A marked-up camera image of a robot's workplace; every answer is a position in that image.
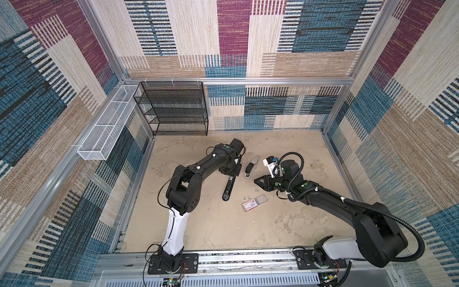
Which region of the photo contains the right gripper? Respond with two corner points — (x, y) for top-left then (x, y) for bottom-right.
(253, 173), (292, 192)

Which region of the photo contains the red white staple box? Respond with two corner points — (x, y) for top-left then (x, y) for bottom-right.
(241, 199), (259, 212)

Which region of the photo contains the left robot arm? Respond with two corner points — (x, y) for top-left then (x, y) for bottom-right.
(157, 139), (246, 271)

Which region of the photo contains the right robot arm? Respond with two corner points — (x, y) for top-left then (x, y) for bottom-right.
(254, 157), (408, 267)

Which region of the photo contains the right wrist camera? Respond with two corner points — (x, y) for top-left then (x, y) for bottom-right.
(263, 156), (280, 178)

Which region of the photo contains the black wire shelf rack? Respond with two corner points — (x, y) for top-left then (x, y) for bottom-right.
(133, 81), (209, 136)

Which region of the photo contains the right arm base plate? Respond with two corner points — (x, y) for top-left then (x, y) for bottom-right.
(292, 247), (348, 270)

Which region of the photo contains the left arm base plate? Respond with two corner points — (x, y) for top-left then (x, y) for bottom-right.
(147, 253), (199, 275)

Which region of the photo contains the white wire mesh basket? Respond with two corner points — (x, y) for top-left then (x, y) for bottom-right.
(77, 85), (137, 161)

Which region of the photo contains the black corrugated cable conduit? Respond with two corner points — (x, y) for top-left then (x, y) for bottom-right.
(277, 151), (426, 287)

